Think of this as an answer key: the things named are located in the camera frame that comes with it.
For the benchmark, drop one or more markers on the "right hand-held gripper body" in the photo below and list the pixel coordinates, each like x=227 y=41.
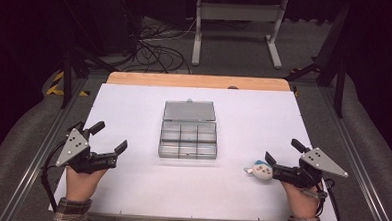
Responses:
x=310 y=167

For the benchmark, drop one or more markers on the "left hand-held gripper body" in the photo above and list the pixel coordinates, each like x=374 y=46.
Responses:
x=82 y=157

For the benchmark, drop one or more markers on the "small white plush toy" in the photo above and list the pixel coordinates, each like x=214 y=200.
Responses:
x=261 y=170

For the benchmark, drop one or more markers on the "clear plastic compartment box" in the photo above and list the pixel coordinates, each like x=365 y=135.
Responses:
x=188 y=136

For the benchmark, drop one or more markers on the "person's left hand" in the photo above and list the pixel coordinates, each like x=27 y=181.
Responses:
x=82 y=184

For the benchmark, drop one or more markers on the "person's right hand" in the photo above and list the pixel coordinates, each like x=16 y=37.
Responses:
x=300 y=201

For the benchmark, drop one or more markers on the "yellow black floor tape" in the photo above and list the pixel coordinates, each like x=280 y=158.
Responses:
x=56 y=86

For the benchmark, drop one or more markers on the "black tripod stand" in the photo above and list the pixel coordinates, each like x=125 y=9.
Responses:
x=68 y=75

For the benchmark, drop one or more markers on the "black metal stand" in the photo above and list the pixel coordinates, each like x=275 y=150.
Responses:
x=338 y=80

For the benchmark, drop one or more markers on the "white board sheet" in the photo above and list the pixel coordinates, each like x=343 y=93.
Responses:
x=194 y=190

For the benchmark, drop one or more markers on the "dark equipment case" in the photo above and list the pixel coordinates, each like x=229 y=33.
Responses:
x=116 y=23

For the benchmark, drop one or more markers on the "aluminium rail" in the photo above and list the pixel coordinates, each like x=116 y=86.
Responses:
x=38 y=157
x=365 y=171

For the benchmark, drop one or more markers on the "white metal stand frame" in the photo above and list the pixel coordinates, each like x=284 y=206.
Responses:
x=238 y=13

